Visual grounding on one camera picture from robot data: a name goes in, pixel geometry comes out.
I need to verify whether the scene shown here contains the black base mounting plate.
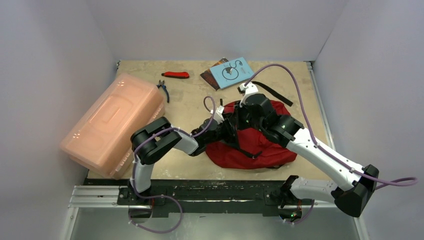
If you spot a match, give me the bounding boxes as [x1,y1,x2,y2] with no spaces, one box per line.
[83,178,312,220]

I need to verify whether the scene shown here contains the red student backpack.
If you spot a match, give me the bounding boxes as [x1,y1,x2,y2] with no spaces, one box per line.
[205,84,300,170]

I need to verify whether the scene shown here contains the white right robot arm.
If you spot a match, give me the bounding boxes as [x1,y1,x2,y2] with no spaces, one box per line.
[234,93,379,218]

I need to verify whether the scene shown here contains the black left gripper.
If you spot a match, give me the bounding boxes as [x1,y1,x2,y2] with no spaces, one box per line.
[205,116,250,145]

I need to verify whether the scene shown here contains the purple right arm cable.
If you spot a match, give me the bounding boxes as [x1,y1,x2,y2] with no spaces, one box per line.
[243,63,419,226]

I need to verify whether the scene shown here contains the pink translucent plastic storage box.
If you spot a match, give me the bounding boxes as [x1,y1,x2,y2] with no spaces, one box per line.
[60,73,165,179]

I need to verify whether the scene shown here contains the light blue book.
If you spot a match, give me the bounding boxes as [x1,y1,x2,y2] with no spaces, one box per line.
[210,57,254,89]

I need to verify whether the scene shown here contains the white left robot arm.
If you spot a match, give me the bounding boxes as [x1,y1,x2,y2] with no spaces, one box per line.
[129,117,237,205]

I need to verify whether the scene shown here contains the red utility knife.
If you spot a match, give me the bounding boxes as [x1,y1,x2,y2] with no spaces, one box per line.
[161,71,190,79]

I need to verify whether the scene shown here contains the dark brown book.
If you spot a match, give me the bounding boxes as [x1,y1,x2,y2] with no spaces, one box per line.
[200,57,229,91]

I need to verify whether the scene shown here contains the blue handled pliers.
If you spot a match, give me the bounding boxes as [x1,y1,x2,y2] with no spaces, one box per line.
[156,80,170,103]

